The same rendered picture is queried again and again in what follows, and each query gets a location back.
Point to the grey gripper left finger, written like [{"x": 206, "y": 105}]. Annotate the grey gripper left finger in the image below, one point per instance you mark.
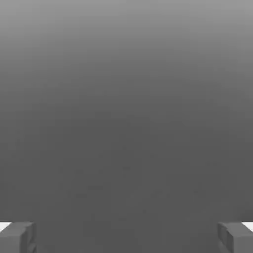
[{"x": 13, "y": 239}]

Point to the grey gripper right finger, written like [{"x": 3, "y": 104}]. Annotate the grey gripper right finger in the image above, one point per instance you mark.
[{"x": 240, "y": 240}]

